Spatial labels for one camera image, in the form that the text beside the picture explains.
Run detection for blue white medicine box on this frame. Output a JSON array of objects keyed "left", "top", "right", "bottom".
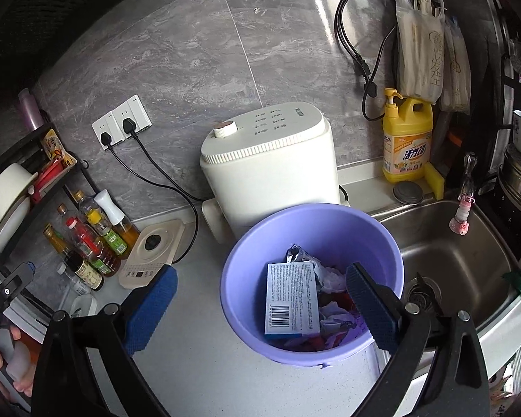
[{"left": 264, "top": 262, "right": 320, "bottom": 340}]

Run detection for silver blue snack bag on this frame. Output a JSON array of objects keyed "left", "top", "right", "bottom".
[{"left": 285, "top": 244, "right": 346, "bottom": 294}]

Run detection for crumpled paper trash in bin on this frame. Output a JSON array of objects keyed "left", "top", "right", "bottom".
[{"left": 283, "top": 268, "right": 366, "bottom": 352}]

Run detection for black kitchen shelf rack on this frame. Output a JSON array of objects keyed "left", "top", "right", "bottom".
[{"left": 0, "top": 122, "right": 99, "bottom": 268}]

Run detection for purple plastic trash bin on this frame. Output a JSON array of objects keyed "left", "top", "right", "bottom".
[{"left": 220, "top": 204, "right": 405, "bottom": 368}]

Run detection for left hand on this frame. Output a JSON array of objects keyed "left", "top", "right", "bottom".
[{"left": 0, "top": 326, "right": 35, "bottom": 401}]

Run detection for white plate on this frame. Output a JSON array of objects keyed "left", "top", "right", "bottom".
[{"left": 0, "top": 197, "right": 31, "bottom": 254}]

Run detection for small clear white cap jar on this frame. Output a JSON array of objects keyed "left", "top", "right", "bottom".
[{"left": 56, "top": 263, "right": 91, "bottom": 296}]

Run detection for dark soy sauce bottle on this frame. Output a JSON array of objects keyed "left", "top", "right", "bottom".
[{"left": 43, "top": 223, "right": 104, "bottom": 292}]

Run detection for gold cap clear bottle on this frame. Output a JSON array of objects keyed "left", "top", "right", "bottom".
[{"left": 57, "top": 203, "right": 78, "bottom": 234}]

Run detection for white ceramic bowl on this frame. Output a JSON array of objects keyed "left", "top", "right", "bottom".
[{"left": 0, "top": 163, "right": 38, "bottom": 223}]

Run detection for stainless steel sink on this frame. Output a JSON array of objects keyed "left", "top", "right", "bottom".
[{"left": 369, "top": 190, "right": 521, "bottom": 383}]

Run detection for red cap oil bottle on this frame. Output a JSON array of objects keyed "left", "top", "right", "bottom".
[{"left": 65, "top": 215, "right": 121, "bottom": 277}]

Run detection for green cloth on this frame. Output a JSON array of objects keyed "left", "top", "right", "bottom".
[{"left": 501, "top": 268, "right": 521, "bottom": 297}]

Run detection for yellow cap green label bottle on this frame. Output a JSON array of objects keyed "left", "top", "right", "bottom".
[{"left": 74, "top": 190, "right": 130, "bottom": 260}]

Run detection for red container on shelf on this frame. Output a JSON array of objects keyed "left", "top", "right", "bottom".
[{"left": 28, "top": 156, "right": 65, "bottom": 204}]

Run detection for white top oil sprayer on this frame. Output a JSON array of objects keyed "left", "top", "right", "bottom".
[{"left": 94, "top": 189, "right": 140, "bottom": 248}]

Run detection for faucet with pink filter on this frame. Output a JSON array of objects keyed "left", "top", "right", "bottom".
[{"left": 449, "top": 152, "right": 477, "bottom": 236}]

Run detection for yellow snack packet on shelf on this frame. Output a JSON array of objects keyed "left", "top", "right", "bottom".
[{"left": 41, "top": 129, "right": 77, "bottom": 169}]

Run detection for purple cup on shelf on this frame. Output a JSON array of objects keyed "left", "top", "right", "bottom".
[{"left": 17, "top": 88, "right": 45, "bottom": 132}]

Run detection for round steel sink plug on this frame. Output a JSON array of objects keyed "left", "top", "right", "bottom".
[{"left": 392, "top": 181, "right": 424, "bottom": 205}]

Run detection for yellow sponge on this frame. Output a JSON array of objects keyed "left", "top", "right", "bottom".
[{"left": 423, "top": 162, "right": 445, "bottom": 201}]

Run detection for steel pot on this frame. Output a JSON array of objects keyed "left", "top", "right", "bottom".
[{"left": 498, "top": 143, "right": 521, "bottom": 211}]

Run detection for yellow dish soap bottle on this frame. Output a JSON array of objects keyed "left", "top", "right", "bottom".
[{"left": 382, "top": 88, "right": 433, "bottom": 183}]

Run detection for cream air fryer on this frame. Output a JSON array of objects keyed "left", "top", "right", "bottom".
[{"left": 199, "top": 102, "right": 341, "bottom": 244}]

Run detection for hanging white bags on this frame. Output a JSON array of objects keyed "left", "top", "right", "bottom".
[{"left": 395, "top": 0, "right": 471, "bottom": 114}]

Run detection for black power cable left plug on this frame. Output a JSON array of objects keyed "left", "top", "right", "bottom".
[{"left": 99, "top": 131, "right": 205, "bottom": 204}]

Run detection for black power cable plug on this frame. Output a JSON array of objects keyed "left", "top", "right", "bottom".
[
  {"left": 99, "top": 131, "right": 205, "bottom": 204},
  {"left": 122, "top": 117, "right": 201, "bottom": 265}
]

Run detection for white wall socket panel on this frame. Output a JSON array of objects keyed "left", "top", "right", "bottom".
[{"left": 92, "top": 94, "right": 152, "bottom": 150}]

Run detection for black power cable right plug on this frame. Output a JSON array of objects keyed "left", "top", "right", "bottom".
[{"left": 122, "top": 117, "right": 201, "bottom": 265}]

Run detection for black hanging cable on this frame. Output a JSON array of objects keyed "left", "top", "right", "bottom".
[{"left": 333, "top": 0, "right": 398, "bottom": 123}]

